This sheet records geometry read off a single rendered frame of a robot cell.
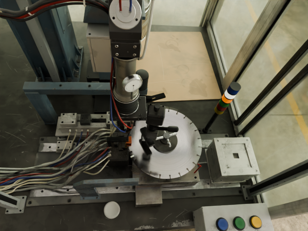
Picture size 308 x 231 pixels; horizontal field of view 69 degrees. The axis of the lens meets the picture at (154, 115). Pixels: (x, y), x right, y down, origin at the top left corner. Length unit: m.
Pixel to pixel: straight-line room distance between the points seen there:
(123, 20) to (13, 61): 1.24
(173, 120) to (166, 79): 0.45
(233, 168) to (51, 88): 0.86
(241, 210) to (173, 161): 0.34
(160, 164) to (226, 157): 0.32
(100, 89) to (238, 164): 0.70
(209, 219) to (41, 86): 0.87
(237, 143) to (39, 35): 1.03
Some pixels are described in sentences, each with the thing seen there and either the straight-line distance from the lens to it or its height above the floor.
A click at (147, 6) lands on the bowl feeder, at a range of 1.31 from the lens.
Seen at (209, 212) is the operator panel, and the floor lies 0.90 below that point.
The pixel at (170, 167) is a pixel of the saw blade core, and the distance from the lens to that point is 0.94.
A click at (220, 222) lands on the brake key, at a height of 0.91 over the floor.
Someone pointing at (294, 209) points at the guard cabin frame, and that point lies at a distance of 1.02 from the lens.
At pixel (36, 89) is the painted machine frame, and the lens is 1.05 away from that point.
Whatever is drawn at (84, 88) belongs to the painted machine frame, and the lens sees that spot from 1.00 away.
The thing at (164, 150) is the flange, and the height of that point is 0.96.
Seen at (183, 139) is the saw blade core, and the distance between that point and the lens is 1.00.
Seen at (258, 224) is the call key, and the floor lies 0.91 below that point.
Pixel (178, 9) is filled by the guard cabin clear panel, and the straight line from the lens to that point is 1.79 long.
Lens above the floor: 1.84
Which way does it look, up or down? 59 degrees down
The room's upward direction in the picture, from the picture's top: 12 degrees clockwise
